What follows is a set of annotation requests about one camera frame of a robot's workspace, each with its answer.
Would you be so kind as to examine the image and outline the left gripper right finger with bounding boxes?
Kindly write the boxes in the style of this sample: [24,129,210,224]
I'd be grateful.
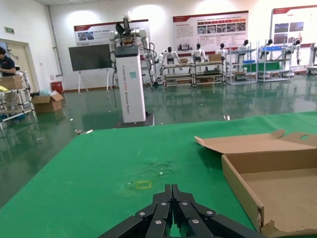
[172,184,264,238]

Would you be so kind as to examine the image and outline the black display on stand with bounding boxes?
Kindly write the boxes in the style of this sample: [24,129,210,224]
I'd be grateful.
[68,44,113,95]

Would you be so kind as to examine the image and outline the metal shelving rack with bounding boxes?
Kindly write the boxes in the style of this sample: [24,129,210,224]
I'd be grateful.
[162,63,194,87]
[226,42,259,85]
[193,60,226,86]
[256,40,296,83]

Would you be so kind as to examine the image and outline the green board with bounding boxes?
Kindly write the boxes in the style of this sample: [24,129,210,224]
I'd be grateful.
[257,61,282,74]

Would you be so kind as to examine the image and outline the large open cardboard box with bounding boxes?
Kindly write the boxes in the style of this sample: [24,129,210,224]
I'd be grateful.
[31,93,64,114]

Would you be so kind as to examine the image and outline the red box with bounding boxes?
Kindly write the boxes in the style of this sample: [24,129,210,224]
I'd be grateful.
[51,81,64,94]

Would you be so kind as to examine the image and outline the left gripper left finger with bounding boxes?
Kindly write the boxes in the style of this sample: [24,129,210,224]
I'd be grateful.
[99,184,172,238]

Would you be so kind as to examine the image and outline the beige door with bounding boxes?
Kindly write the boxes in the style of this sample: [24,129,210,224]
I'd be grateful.
[0,39,40,92]

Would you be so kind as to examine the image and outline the person in dark shirt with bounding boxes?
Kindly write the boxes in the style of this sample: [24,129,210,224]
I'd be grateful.
[0,47,17,77]

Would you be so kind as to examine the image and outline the grey wall pipe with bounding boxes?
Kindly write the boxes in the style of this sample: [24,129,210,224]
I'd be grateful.
[47,4,64,77]

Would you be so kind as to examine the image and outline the open brown cardboard box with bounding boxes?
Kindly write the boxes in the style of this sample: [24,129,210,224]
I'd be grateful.
[194,129,317,238]

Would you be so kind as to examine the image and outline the red and white wall poster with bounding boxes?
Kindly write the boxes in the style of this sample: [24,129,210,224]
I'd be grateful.
[73,19,151,48]
[172,10,249,53]
[269,4,317,47]

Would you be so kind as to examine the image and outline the green table cloth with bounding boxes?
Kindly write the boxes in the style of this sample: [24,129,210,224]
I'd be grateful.
[0,111,317,238]

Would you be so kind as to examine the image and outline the cardboard box with open flaps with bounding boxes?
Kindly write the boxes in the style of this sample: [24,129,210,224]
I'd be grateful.
[0,75,24,90]

